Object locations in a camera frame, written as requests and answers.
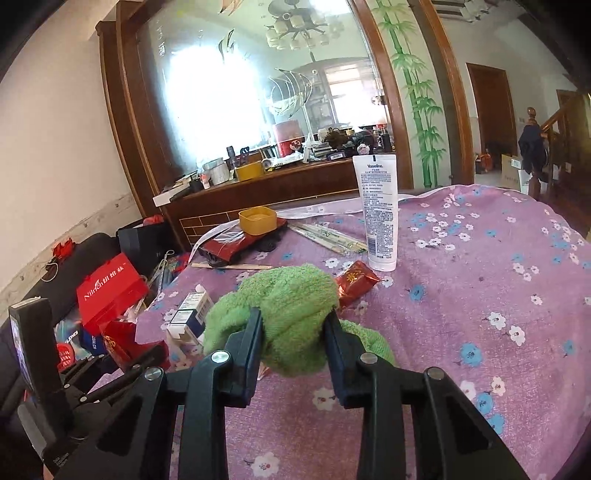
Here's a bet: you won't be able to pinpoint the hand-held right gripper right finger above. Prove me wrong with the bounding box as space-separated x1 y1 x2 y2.
322 315 532 480

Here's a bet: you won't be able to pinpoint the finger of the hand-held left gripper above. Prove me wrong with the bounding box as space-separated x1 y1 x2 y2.
69 344 171 418
58 356 118 387

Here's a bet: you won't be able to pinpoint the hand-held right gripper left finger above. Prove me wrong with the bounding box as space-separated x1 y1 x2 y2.
53 306 265 480

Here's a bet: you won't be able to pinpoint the red plastic bag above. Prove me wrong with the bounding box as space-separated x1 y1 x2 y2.
99 320 171 372

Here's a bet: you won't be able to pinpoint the green towel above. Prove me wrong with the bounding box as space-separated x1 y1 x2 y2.
202 264 397 377

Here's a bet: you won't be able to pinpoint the white carton box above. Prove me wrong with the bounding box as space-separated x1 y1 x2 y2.
165 284 215 347

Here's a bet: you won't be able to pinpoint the black sofa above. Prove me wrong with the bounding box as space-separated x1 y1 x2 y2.
0 233 121 416

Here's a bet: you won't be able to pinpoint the red snack packet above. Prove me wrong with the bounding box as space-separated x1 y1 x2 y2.
333 261 382 309

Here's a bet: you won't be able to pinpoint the red gift box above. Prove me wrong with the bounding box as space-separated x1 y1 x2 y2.
76 253 149 337

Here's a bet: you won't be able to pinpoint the single wooden chopstick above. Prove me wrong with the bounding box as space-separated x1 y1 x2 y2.
191 262 273 271

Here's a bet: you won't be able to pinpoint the bundle of wrapped chopsticks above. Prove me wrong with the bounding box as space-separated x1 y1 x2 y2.
291 222 368 254

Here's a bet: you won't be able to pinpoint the yellow container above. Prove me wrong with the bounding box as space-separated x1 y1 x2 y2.
239 207 278 236
235 161 265 182

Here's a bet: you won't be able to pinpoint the black bag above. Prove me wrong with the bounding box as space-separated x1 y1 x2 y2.
117 220 171 278

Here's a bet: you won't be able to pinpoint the purple floral tablecloth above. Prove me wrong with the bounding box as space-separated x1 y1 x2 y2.
134 185 591 480

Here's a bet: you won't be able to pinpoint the white lotion tube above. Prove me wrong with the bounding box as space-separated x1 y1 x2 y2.
352 154 400 272

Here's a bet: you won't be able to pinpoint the wooden sideboard cabinet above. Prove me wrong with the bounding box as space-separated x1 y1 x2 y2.
152 154 402 252

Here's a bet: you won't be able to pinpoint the assorted items on cabinet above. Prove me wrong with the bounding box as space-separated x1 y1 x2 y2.
159 122 398 195

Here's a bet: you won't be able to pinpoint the cardboard box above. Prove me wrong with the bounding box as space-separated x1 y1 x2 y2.
501 154 532 195

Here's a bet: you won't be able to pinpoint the dark jacket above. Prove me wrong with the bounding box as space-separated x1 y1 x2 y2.
517 122 561 178

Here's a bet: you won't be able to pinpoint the brown wooden door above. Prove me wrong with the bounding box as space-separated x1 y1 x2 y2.
466 62 518 162

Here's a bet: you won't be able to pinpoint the wooden stair railing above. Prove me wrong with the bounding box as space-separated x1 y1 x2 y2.
526 90 591 204

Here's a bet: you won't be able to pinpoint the wood framed wall mirror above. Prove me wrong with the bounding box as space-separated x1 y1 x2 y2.
97 0 474 217

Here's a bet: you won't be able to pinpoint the bamboo wall painting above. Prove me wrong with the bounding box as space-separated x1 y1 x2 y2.
374 0 448 188

